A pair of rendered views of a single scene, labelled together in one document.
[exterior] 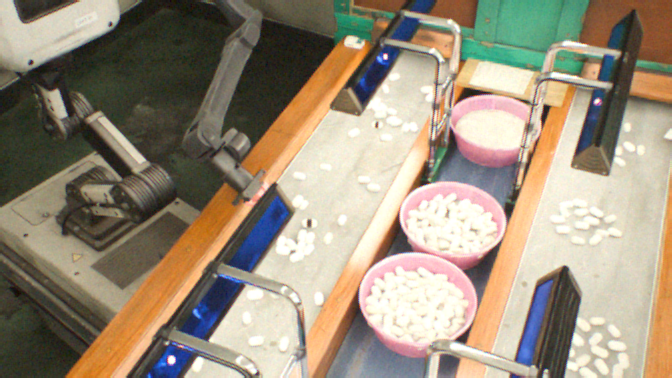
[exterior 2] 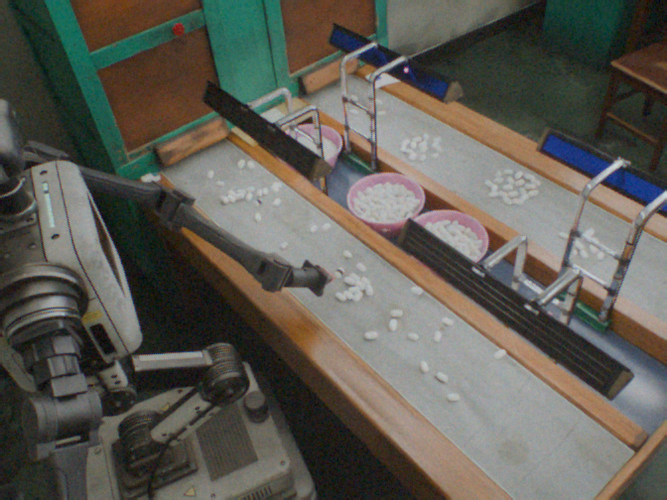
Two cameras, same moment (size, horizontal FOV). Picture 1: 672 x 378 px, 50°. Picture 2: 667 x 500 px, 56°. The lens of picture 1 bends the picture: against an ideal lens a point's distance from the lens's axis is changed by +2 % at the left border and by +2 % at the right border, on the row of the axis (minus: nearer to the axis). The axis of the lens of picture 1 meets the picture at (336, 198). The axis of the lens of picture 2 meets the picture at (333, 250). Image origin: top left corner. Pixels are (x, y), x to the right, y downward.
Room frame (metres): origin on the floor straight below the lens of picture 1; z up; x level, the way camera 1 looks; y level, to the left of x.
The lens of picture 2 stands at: (0.61, 1.21, 2.19)
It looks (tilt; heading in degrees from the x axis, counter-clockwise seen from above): 45 degrees down; 301
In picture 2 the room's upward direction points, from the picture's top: 6 degrees counter-clockwise
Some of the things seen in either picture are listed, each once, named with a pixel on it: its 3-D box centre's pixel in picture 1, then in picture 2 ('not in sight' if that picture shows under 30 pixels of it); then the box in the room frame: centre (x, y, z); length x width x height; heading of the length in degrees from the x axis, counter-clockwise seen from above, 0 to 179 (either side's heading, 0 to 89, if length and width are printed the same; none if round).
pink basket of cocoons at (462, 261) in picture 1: (450, 229); (385, 207); (1.28, -0.29, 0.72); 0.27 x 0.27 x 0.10
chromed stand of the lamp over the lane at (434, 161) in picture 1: (414, 101); (289, 159); (1.61, -0.22, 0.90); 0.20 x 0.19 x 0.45; 156
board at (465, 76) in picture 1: (512, 81); (274, 121); (1.89, -0.56, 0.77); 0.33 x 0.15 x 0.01; 66
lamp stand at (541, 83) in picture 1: (562, 135); (375, 111); (1.45, -0.58, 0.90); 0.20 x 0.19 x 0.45; 156
